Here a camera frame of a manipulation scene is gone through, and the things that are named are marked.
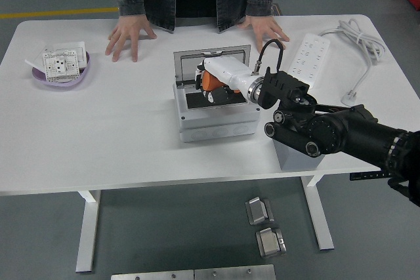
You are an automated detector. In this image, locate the person's right hand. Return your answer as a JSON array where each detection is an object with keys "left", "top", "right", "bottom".
[{"left": 104, "top": 15, "right": 157, "bottom": 63}]

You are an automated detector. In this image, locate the person's left hand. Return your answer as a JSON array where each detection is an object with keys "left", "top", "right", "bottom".
[{"left": 238, "top": 14, "right": 291, "bottom": 52}]

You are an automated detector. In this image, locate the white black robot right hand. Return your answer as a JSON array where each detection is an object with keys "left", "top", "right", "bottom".
[{"left": 195, "top": 56, "right": 263, "bottom": 106}]

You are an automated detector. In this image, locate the orange cylinder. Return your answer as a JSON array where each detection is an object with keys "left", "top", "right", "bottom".
[{"left": 201, "top": 70, "right": 242, "bottom": 94}]

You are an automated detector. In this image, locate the grey junction box with lid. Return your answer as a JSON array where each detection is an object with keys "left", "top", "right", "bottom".
[{"left": 173, "top": 43, "right": 261, "bottom": 144}]

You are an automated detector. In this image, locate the grey cube with round hole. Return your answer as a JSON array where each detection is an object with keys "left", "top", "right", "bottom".
[{"left": 274, "top": 138, "right": 324, "bottom": 171}]

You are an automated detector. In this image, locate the white power strip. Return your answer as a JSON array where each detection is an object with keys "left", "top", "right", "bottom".
[{"left": 287, "top": 32, "right": 331, "bottom": 90}]

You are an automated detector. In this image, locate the purple plastic bowl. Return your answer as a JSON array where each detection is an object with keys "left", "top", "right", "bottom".
[{"left": 31, "top": 50, "right": 92, "bottom": 89}]

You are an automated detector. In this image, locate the white socket panel with holes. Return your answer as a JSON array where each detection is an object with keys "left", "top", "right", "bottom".
[{"left": 41, "top": 49, "right": 81, "bottom": 83}]

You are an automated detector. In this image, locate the small metal block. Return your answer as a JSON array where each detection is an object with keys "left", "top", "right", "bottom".
[
  {"left": 245, "top": 196, "right": 275, "bottom": 226},
  {"left": 255, "top": 227, "right": 287, "bottom": 258}
]

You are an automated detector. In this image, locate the black table control panel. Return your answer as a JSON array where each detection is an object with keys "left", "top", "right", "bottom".
[{"left": 349, "top": 170, "right": 391, "bottom": 181}]

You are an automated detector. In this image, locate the white table leg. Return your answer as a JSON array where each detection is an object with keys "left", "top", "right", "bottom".
[
  {"left": 301, "top": 174, "right": 335, "bottom": 251},
  {"left": 75, "top": 190, "right": 102, "bottom": 273}
]

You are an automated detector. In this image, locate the grey metal plate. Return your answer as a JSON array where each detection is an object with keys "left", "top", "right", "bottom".
[
  {"left": 194, "top": 264, "right": 276, "bottom": 280},
  {"left": 110, "top": 270, "right": 195, "bottom": 280}
]

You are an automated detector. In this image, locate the plain white switch panel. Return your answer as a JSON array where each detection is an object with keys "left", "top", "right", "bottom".
[{"left": 53, "top": 41, "right": 90, "bottom": 70}]

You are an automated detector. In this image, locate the white power cord with plug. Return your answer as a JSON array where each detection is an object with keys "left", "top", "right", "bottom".
[{"left": 320, "top": 18, "right": 385, "bottom": 104}]

